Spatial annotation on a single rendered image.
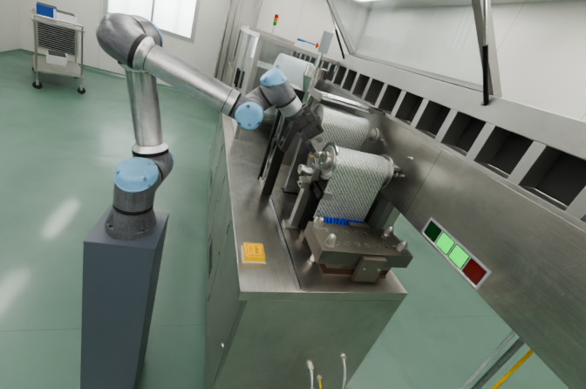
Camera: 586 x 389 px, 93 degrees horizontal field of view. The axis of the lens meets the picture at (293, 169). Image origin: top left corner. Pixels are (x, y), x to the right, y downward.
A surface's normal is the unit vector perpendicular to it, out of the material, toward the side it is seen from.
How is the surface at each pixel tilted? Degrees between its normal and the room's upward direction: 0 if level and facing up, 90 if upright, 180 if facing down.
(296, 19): 90
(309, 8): 90
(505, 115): 90
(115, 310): 90
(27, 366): 0
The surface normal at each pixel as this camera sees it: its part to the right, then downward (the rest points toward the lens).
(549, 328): -0.92, -0.17
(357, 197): 0.25, 0.47
